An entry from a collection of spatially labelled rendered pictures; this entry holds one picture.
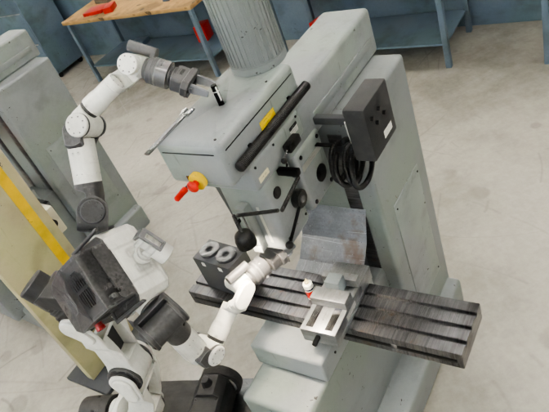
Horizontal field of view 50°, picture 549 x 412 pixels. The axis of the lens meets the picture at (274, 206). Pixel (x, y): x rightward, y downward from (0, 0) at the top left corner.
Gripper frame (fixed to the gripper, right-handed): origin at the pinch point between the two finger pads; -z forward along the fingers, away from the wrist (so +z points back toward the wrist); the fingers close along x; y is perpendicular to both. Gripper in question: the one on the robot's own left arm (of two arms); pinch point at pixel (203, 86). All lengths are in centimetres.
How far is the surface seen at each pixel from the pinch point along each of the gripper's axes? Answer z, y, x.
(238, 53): -6.1, 5.8, -14.9
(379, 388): -102, -135, 0
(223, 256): -16, -85, -5
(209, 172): -11.9, -12.9, 22.6
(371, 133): -55, -6, -12
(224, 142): -14.5, -1.1, 20.8
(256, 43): -11.1, 10.4, -16.2
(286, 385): -57, -105, 30
